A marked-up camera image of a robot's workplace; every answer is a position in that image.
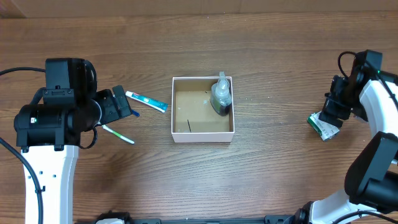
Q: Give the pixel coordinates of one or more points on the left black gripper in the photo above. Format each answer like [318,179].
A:
[121,101]

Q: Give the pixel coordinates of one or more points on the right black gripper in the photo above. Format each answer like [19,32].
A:
[333,113]

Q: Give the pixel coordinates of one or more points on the green white packet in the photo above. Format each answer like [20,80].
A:
[325,130]

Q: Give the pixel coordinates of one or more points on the white teal toothpaste tube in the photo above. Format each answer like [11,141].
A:
[157,105]

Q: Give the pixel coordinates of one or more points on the clear bottle with dark liquid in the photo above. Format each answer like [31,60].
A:
[221,98]

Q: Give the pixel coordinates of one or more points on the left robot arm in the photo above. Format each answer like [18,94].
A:
[49,132]

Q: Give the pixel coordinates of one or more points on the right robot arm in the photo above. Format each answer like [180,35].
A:
[370,94]

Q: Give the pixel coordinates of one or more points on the blue disposable razor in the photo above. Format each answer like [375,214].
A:
[135,113]

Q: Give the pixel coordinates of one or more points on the green white toothbrush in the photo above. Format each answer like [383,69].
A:
[120,136]

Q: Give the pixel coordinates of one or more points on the open cardboard box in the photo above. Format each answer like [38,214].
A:
[193,118]

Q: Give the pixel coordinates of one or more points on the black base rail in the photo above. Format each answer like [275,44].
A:
[124,217]

